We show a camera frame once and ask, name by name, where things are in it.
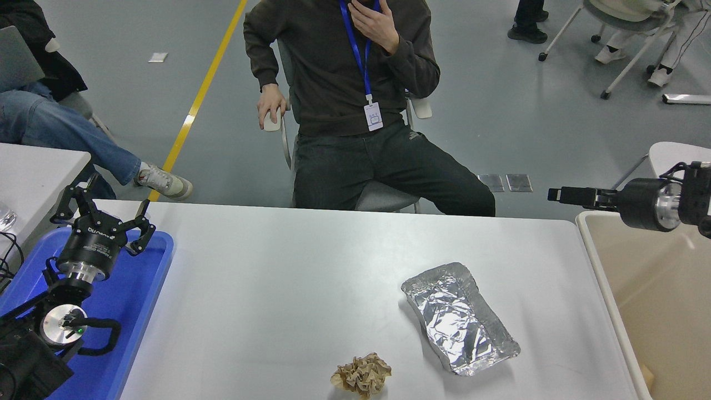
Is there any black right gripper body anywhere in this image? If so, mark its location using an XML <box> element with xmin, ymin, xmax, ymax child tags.
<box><xmin>615</xmin><ymin>178</ymin><xmax>662</xmax><ymax>230</ymax></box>

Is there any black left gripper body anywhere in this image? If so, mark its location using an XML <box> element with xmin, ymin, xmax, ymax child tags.
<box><xmin>58</xmin><ymin>214</ymin><xmax>129</xmax><ymax>274</ymax></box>

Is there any silver foil tray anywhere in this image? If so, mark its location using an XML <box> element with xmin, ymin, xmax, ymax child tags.
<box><xmin>401</xmin><ymin>262</ymin><xmax>522</xmax><ymax>377</ymax></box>

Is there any tan paper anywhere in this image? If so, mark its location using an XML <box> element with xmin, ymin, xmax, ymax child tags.
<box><xmin>331</xmin><ymin>353</ymin><xmax>392</xmax><ymax>399</ymax></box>

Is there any person's right hand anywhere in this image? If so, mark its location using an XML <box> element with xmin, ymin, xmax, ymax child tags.
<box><xmin>257</xmin><ymin>83</ymin><xmax>289</xmax><ymax>132</ymax></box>

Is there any person's left hand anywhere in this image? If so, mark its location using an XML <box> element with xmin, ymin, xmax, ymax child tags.
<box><xmin>348</xmin><ymin>0</ymin><xmax>400</xmax><ymax>55</ymax></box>

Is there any white side table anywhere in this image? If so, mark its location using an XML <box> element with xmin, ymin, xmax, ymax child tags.
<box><xmin>0</xmin><ymin>143</ymin><xmax>91</xmax><ymax>262</ymax></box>

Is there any blue plastic tray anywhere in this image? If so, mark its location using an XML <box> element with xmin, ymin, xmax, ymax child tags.
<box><xmin>0</xmin><ymin>227</ymin><xmax>174</xmax><ymax>400</ymax></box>

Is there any large pale plastic bin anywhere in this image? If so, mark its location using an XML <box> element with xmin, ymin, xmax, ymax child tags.
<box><xmin>575</xmin><ymin>210</ymin><xmax>711</xmax><ymax>400</ymax></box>

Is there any person with crossed legs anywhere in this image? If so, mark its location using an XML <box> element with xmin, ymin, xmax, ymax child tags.
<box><xmin>0</xmin><ymin>0</ymin><xmax>193</xmax><ymax>202</ymax></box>

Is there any grey chair seat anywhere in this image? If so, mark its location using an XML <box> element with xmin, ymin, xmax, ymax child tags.
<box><xmin>56</xmin><ymin>92</ymin><xmax>117</xmax><ymax>145</ymax></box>

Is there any grey laptop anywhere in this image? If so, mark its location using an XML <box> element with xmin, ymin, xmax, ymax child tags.
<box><xmin>0</xmin><ymin>25</ymin><xmax>46</xmax><ymax>93</ymax></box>

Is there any person with white shoes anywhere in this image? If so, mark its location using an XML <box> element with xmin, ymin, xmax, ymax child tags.
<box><xmin>594</xmin><ymin>0</ymin><xmax>711</xmax><ymax>88</ymax></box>

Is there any standing person with black shoes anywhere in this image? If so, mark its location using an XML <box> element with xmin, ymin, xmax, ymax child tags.
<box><xmin>507</xmin><ymin>0</ymin><xmax>548</xmax><ymax>44</ymax></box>

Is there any white-framed wheeled chair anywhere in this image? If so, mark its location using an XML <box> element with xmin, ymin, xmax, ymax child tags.
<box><xmin>538</xmin><ymin>0</ymin><xmax>700</xmax><ymax>101</ymax></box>

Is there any grey office chair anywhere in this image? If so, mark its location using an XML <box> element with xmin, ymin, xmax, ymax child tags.
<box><xmin>262</xmin><ymin>39</ymin><xmax>433</xmax><ymax>213</ymax></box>

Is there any cream padded jacket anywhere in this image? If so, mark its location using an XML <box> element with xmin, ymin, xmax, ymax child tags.
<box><xmin>588</xmin><ymin>0</ymin><xmax>675</xmax><ymax>22</ymax></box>

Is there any seated person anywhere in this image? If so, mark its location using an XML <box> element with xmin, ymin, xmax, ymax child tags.
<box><xmin>243</xmin><ymin>0</ymin><xmax>497</xmax><ymax>217</ymax></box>

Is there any black cable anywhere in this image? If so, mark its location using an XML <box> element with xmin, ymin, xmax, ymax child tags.
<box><xmin>0</xmin><ymin>232</ymin><xmax>26</xmax><ymax>292</ymax></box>

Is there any blue lanyard with badge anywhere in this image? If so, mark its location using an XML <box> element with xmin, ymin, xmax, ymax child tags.
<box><xmin>339</xmin><ymin>0</ymin><xmax>384</xmax><ymax>132</ymax></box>

